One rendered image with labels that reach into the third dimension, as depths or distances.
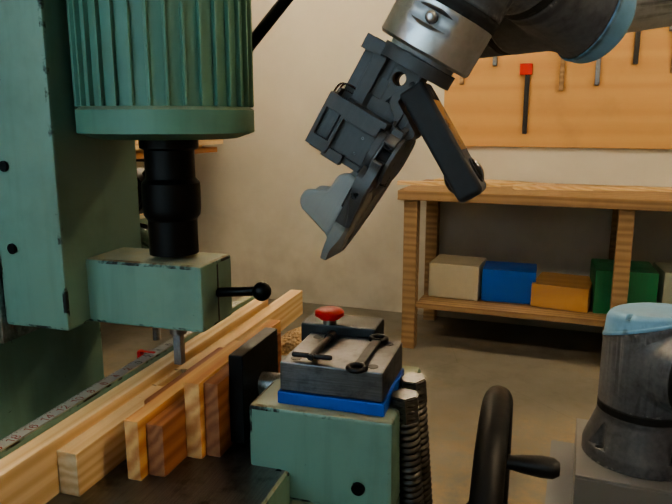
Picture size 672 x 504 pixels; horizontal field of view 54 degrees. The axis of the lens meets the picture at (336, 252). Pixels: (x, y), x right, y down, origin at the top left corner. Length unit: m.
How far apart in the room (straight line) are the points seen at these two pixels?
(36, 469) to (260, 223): 3.90
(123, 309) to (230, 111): 0.24
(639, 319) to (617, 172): 2.76
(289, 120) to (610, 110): 1.89
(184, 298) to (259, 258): 3.81
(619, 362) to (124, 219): 0.84
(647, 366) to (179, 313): 0.79
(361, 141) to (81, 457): 0.37
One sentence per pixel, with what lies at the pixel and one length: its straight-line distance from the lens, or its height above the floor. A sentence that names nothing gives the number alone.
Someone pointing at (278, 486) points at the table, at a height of 0.90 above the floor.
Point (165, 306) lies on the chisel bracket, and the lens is 0.70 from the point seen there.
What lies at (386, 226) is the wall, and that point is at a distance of 4.12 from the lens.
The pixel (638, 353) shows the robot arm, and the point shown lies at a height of 0.83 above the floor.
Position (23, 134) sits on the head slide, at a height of 1.20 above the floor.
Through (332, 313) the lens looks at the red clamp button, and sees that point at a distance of 0.66.
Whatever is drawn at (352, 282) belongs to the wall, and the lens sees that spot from 4.26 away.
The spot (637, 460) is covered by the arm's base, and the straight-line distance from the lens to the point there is 1.26.
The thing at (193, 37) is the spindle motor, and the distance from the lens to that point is 0.63.
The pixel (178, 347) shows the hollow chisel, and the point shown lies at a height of 0.97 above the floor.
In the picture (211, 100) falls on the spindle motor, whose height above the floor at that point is 1.23.
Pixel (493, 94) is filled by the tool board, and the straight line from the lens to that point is 3.92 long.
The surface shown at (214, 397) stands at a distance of 0.64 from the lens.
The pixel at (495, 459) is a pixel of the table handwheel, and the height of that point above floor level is 0.93.
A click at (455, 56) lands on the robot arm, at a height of 1.27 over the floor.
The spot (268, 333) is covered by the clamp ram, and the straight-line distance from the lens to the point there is 0.69.
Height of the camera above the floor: 1.22
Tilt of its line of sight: 12 degrees down
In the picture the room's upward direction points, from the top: straight up
